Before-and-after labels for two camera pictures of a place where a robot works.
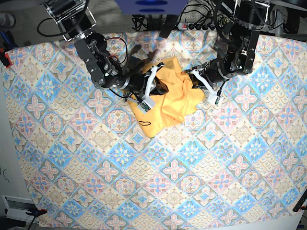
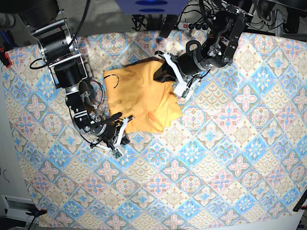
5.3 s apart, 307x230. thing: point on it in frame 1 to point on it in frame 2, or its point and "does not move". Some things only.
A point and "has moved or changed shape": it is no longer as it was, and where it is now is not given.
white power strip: x=186 y=26 does not move
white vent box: x=16 y=207 does not move
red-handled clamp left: x=5 y=58 does not move
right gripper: x=213 y=97 to x=165 y=73
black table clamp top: x=169 y=24 does not move
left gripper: x=147 y=103 to x=117 y=151
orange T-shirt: x=183 y=97 has moved or changed shape
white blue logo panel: x=151 y=7 does not move
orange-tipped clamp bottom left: x=36 y=212 does not move
